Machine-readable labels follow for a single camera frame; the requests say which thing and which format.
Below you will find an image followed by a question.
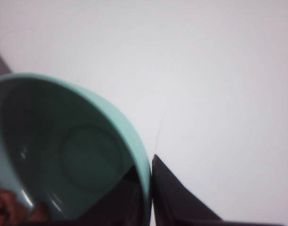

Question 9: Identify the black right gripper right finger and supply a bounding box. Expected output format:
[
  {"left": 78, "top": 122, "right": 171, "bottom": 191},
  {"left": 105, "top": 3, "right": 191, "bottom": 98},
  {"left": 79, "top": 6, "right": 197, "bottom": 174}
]
[{"left": 151, "top": 154, "right": 275, "bottom": 226}]

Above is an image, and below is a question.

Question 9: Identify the teal ceramic bowl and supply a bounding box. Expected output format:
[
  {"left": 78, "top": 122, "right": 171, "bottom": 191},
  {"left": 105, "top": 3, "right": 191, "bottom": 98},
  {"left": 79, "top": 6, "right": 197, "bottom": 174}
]
[{"left": 0, "top": 73, "right": 151, "bottom": 226}]

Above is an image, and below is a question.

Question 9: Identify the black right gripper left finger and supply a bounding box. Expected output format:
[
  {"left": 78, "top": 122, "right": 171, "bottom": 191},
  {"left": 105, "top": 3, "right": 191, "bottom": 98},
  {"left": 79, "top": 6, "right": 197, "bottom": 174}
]
[{"left": 47, "top": 166, "right": 144, "bottom": 226}]

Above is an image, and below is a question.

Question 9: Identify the brown beef cubes pile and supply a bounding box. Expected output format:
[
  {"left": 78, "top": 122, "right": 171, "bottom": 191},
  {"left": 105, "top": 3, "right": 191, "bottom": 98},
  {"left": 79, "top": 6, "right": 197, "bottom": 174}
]
[{"left": 0, "top": 186, "right": 50, "bottom": 226}]

